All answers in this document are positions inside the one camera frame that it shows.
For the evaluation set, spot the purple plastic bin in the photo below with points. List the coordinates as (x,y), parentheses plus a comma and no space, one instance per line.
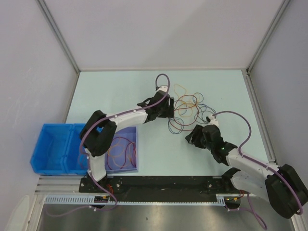
(122,155)

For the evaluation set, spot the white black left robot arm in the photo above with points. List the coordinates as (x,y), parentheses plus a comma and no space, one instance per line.
(98,133)

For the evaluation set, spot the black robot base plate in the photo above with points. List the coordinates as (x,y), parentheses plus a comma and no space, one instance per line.
(153,187)

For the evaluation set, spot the grey slotted cable duct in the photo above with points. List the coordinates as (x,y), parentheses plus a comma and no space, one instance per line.
(214,200)

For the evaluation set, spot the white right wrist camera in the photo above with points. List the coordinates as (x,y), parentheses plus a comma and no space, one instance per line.
(212,120)

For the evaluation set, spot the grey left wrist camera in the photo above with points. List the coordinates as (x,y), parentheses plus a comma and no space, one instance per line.
(163,88)

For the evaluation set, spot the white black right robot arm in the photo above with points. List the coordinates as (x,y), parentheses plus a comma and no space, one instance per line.
(281,186)

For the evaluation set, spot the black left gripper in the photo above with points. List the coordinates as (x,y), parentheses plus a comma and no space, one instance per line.
(169,111)

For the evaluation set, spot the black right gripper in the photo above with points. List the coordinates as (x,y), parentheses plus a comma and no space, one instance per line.
(190,138)

